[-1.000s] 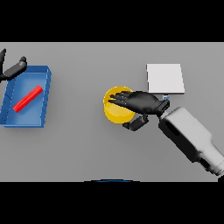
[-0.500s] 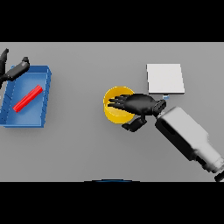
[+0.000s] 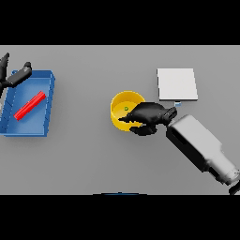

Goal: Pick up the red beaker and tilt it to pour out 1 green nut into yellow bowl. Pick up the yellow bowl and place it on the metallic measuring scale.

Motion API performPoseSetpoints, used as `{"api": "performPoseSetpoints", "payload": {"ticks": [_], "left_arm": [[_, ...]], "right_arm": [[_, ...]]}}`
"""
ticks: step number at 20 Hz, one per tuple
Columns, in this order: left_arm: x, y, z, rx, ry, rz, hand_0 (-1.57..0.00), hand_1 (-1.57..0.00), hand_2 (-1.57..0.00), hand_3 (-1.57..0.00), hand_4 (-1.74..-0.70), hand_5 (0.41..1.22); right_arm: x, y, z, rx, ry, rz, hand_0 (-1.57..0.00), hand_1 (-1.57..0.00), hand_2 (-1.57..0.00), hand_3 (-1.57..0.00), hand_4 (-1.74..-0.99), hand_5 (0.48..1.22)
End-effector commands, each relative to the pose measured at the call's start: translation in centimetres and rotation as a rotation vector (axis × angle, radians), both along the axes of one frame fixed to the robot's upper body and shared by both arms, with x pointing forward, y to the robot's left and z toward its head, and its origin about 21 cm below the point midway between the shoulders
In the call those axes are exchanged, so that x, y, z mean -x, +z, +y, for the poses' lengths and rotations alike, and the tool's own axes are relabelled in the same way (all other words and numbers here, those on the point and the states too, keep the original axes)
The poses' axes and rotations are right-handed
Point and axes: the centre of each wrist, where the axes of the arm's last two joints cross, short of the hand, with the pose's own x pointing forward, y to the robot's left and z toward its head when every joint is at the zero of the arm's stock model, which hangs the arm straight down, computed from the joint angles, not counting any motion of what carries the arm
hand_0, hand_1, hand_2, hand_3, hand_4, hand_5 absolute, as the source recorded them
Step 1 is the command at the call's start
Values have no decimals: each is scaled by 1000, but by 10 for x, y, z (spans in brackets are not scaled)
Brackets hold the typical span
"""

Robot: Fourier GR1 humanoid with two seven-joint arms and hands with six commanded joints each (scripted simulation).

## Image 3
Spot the blue tray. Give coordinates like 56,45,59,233
0,69,56,138

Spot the yellow bowl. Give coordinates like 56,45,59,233
110,90,146,132

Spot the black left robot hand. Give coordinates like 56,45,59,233
0,52,33,100

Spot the red beaker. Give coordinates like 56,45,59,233
13,90,47,122

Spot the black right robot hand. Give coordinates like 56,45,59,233
117,101,178,137

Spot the pale square metallic scale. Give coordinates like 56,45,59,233
156,67,199,107

